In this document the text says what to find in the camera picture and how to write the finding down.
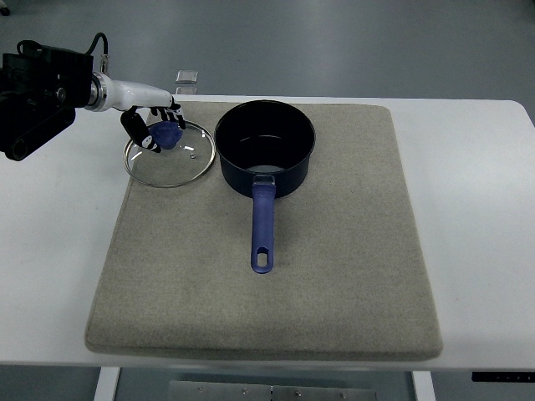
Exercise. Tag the clear floor marker upper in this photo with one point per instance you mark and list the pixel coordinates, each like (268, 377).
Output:
(186, 77)

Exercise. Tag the glass lid with blue knob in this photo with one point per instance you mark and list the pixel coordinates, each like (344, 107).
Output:
(185, 155)

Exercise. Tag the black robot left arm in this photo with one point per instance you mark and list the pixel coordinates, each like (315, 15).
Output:
(41, 89)

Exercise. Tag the white table leg right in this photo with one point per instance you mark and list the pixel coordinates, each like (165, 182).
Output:
(423, 386)

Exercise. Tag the beige fabric mat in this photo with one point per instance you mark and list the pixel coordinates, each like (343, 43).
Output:
(345, 280)

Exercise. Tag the white table leg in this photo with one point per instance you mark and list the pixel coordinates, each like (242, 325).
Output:
(107, 384)
(423, 386)

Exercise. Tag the clear floor marker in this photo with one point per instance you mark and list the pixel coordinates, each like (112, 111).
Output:
(186, 90)
(186, 77)

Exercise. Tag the white table leg left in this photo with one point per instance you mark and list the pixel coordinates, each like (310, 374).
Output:
(107, 384)

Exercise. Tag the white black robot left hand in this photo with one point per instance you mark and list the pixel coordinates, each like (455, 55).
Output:
(128, 98)

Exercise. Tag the black table control panel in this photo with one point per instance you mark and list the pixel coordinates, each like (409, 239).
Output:
(503, 377)

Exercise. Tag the clear floor marker lower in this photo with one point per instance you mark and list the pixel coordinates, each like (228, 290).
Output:
(186, 90)

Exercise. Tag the dark blue saucepan blue handle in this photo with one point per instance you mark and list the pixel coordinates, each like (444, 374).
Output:
(264, 148)

